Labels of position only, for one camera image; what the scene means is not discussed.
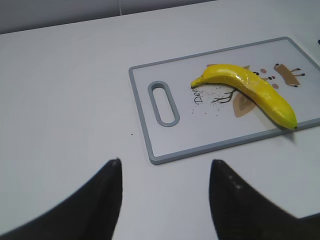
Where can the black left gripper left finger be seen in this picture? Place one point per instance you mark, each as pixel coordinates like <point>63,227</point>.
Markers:
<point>91,213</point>

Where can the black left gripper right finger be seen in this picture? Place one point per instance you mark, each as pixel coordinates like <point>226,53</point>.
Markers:
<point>239,212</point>

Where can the yellow plastic banana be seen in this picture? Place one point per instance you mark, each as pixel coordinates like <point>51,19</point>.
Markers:
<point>253,86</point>

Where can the white grey-rimmed cutting board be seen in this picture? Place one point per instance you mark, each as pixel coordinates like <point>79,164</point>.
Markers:
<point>180,122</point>

